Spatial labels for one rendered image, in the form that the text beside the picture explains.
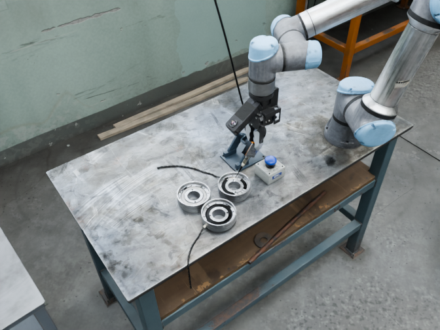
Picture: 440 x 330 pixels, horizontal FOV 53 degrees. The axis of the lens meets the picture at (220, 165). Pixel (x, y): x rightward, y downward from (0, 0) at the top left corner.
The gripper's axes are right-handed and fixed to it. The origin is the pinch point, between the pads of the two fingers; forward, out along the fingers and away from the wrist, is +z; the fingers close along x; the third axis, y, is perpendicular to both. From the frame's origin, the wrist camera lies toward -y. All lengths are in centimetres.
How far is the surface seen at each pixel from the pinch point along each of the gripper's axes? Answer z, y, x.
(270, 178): 10.1, 2.1, -6.8
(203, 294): 40, -30, -14
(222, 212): 11.4, -17.8, -8.8
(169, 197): 13.0, -27.4, 7.0
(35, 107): 61, -41, 156
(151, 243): 13.0, -40.6, -5.8
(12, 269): 25, -78, 19
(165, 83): 81, 46, 160
